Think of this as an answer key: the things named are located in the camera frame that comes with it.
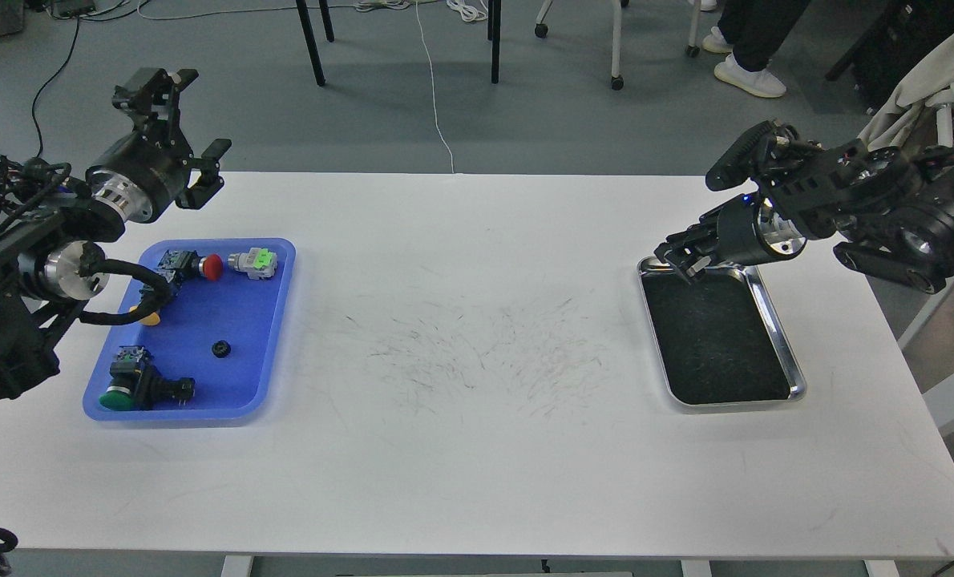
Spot white chair with beige cloth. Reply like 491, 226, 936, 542
859, 33, 954, 436

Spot white floor cable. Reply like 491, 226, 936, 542
136, 0, 490, 175

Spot green push button switch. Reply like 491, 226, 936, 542
97, 345, 196, 412

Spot white rolling chair base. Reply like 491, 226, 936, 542
533, 1, 703, 91

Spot green grey connector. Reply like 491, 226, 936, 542
225, 246, 278, 280

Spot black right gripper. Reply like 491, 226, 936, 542
654, 196, 807, 284

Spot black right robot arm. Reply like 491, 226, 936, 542
654, 120, 954, 293

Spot red push button switch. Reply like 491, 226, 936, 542
156, 251, 224, 285

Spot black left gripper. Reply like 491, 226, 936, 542
86, 68, 232, 223

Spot blue plastic tray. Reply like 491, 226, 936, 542
83, 238, 295, 427

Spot black floor cable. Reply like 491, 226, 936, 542
32, 0, 125, 157

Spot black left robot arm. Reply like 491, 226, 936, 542
0, 68, 232, 399

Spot person legs with sneakers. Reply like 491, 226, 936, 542
701, 1, 810, 99

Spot black chair legs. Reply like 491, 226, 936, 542
293, 1, 503, 87

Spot silver metal tray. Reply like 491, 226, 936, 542
638, 258, 807, 414

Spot yellow push button switch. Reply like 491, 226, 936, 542
139, 269, 180, 326

